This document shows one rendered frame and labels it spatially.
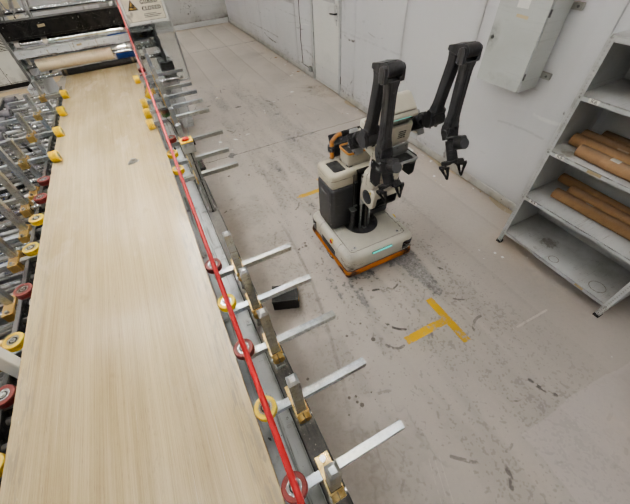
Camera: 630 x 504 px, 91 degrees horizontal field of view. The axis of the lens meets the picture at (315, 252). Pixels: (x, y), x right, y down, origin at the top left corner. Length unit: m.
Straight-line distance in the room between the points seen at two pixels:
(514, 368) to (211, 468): 1.93
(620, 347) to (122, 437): 2.88
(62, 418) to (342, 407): 1.39
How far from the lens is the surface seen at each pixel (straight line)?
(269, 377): 1.56
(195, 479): 1.24
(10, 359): 1.76
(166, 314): 1.54
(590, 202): 2.96
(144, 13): 4.92
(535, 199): 2.89
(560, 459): 2.42
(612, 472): 2.54
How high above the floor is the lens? 2.06
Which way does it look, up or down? 48 degrees down
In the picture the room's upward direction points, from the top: 4 degrees counter-clockwise
